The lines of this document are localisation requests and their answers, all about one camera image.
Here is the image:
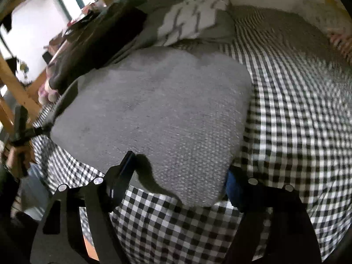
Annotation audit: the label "grey cable-knit sweater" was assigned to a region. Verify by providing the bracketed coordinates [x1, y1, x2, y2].
[50, 46, 254, 209]

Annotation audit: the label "white polka dot pillow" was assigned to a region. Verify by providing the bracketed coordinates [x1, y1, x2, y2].
[297, 0, 352, 35]

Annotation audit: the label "pink plush toy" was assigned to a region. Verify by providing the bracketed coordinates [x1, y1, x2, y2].
[38, 70, 60, 106]

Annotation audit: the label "wooden bunk bed frame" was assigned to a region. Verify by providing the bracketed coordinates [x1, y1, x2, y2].
[0, 0, 113, 176]

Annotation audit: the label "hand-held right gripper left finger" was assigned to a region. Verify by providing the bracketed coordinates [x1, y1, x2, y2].
[29, 151, 136, 264]

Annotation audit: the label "red white striped pillow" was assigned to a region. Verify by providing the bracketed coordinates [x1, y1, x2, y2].
[329, 32, 352, 59]

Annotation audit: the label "black white checkered bed sheet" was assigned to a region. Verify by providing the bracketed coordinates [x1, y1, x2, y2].
[30, 4, 352, 264]

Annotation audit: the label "dark folded clothes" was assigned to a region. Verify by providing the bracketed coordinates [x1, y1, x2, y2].
[47, 0, 147, 91]

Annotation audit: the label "clutter on desk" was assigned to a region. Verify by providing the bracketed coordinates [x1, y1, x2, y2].
[42, 1, 109, 61]

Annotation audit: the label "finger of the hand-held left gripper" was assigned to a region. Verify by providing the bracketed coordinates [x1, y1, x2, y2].
[51, 82, 81, 128]

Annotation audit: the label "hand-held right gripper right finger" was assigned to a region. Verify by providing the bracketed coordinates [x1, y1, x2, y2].
[220, 166, 323, 264]

